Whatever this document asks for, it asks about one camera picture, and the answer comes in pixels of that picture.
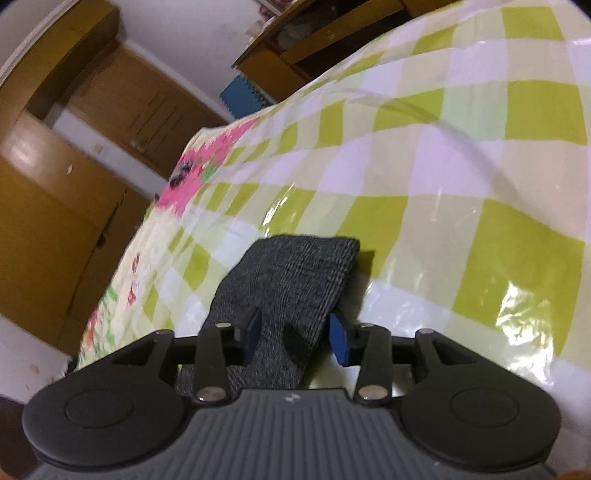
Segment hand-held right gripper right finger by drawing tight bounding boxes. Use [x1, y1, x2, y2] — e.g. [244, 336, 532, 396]
[328, 312, 468, 408]

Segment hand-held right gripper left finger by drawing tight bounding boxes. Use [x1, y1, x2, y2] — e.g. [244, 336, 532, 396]
[111, 306, 265, 408]

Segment grey plaid pants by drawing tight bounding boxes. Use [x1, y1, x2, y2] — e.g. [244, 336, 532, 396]
[174, 234, 362, 398]

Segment cartoon printed quilt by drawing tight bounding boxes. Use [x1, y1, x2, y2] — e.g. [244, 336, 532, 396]
[76, 115, 266, 370]

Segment green checkered plastic sheet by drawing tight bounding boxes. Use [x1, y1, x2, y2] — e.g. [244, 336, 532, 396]
[76, 0, 591, 480]

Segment brown wooden wardrobe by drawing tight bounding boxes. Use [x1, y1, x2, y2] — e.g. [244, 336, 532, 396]
[0, 113, 155, 358]

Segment blue foam mat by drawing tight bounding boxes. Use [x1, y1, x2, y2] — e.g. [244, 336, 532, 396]
[219, 75, 269, 119]

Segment brown wooden door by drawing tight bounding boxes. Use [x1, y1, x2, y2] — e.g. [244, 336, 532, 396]
[0, 0, 228, 182]

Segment wooden desk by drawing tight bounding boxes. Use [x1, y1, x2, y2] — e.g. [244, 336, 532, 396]
[231, 0, 419, 101]

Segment grey cloth in desk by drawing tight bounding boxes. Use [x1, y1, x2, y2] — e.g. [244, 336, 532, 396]
[274, 16, 319, 47]

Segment pink cloth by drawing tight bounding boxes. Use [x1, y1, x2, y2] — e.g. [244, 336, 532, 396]
[256, 0, 296, 20]

